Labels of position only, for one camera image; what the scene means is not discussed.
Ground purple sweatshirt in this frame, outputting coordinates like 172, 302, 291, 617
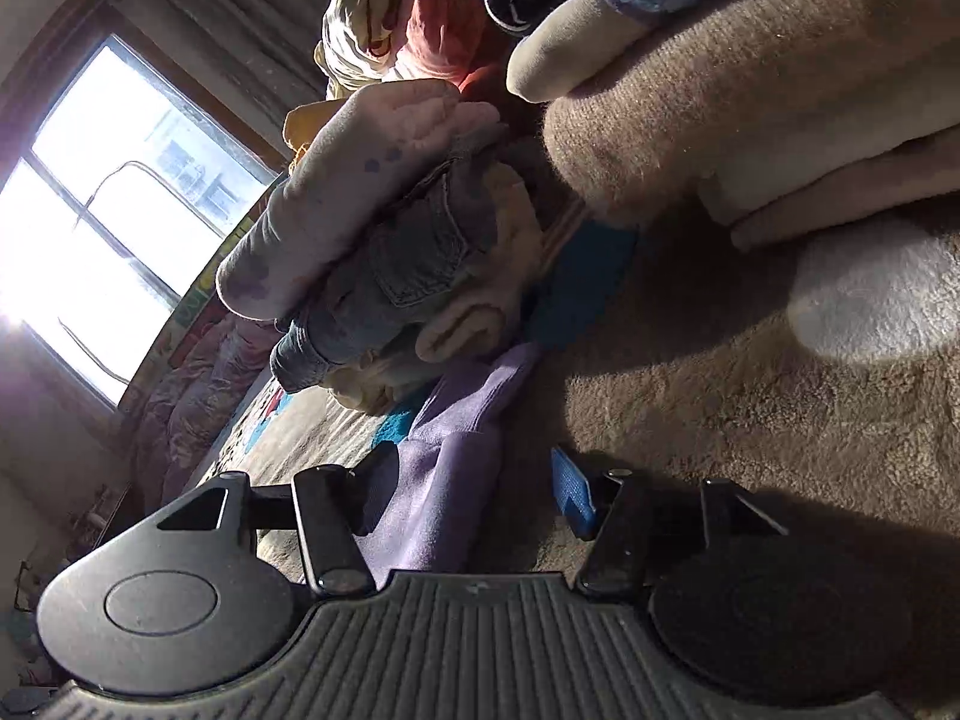
356, 343, 539, 587

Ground pink crumpled quilt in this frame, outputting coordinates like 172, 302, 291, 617
132, 316, 278, 512

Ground Mickey Mouse plush blanket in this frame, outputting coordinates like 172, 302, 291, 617
190, 196, 960, 720

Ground cream yellow folded garment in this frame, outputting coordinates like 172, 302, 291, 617
320, 161, 544, 415

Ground folded blue denim jeans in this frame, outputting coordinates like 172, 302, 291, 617
270, 154, 498, 394

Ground white purple flower folded garment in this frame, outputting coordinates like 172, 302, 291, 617
217, 80, 500, 322

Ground window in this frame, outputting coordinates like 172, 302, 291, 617
2, 34, 275, 406

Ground brown fuzzy folded garment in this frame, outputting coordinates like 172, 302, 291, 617
506, 0, 958, 227

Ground cream white bundled duvet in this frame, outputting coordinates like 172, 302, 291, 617
314, 0, 405, 99

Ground grey curtain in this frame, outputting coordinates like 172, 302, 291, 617
112, 0, 331, 151

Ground pink red bundled cloth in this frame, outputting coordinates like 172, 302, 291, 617
387, 0, 537, 127

